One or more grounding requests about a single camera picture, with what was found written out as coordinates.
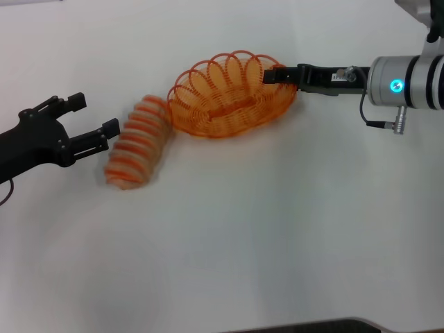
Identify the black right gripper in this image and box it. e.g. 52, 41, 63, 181
263, 63, 370, 97

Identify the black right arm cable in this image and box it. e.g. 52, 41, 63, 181
359, 65, 407, 135

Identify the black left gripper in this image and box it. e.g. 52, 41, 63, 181
0, 92, 121, 185

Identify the dark rounded robot base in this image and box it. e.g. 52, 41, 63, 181
221, 316, 395, 333

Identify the orange striped bread loaf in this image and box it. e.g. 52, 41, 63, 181
103, 94, 171, 191

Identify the dark left arm cable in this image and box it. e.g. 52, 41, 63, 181
0, 178, 16, 207

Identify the orange woven plastic basket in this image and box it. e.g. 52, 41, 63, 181
166, 50, 298, 139

